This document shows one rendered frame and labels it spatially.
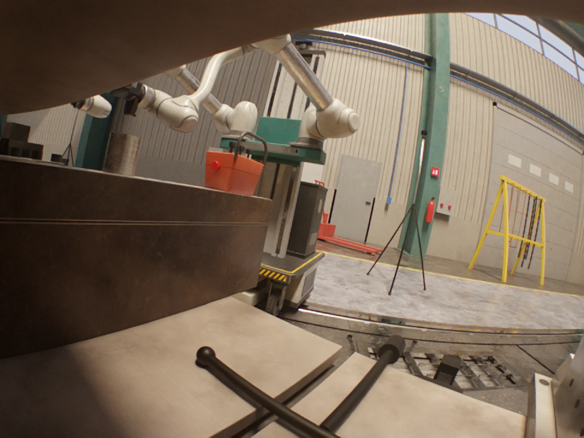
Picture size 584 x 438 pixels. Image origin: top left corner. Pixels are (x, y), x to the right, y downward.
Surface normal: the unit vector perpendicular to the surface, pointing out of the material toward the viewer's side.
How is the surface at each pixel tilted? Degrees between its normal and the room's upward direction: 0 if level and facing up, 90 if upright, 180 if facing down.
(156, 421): 0
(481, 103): 90
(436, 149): 90
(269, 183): 90
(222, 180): 97
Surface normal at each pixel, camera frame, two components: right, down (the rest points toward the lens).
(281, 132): -0.29, 0.01
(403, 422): 0.20, -0.98
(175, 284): 0.89, 0.21
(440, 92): -0.08, 0.05
